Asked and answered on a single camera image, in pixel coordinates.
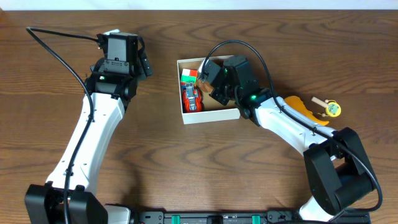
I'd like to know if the yellow round toy with handle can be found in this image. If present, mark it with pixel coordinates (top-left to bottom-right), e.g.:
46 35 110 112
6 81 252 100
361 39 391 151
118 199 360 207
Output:
311 96 342 118

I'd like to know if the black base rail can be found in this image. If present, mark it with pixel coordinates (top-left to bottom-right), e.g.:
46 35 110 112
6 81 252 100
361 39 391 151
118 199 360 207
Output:
104 203 373 224

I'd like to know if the red toy car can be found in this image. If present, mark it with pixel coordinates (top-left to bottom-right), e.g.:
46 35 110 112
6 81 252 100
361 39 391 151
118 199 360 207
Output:
182 83 202 113

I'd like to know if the multicoloured puzzle cube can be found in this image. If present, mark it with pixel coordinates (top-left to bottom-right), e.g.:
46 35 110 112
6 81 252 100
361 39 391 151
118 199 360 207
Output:
180 68 198 85

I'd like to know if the brown plush toy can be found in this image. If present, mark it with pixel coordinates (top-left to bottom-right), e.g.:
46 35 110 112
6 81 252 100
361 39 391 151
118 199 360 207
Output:
197 79 214 93

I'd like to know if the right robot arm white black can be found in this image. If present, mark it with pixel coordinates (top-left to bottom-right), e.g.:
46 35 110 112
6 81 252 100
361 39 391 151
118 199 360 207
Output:
199 55 379 222

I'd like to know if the white cardboard box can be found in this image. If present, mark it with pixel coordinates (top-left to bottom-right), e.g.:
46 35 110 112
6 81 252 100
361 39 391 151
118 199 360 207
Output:
177 58 240 124

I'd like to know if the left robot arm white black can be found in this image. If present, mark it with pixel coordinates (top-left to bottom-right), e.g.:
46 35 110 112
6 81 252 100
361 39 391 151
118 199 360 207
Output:
24 27 153 223

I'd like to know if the orange toy dinosaur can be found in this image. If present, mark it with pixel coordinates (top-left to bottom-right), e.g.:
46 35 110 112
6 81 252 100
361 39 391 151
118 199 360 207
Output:
284 96 329 126

